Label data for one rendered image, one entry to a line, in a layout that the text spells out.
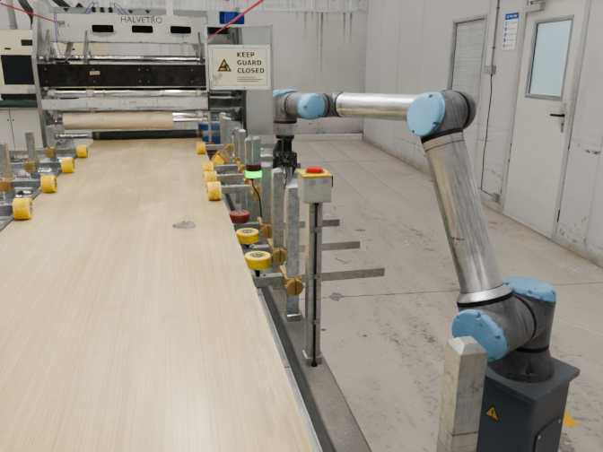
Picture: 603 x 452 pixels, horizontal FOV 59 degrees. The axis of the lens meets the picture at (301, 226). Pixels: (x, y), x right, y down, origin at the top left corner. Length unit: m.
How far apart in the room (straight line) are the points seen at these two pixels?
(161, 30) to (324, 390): 3.64
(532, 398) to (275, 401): 0.87
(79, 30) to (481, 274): 3.77
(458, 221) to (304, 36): 9.44
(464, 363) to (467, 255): 0.85
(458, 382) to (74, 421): 0.64
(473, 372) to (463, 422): 0.07
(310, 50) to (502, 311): 9.55
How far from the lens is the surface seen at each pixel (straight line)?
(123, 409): 1.02
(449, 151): 1.49
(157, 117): 4.33
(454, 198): 1.49
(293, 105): 1.94
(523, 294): 1.62
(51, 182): 2.67
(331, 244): 1.96
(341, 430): 1.27
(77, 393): 1.09
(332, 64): 10.86
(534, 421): 1.74
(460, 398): 0.69
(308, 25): 10.79
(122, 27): 4.60
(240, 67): 4.30
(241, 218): 2.10
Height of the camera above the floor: 1.47
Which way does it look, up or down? 17 degrees down
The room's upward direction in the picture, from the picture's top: straight up
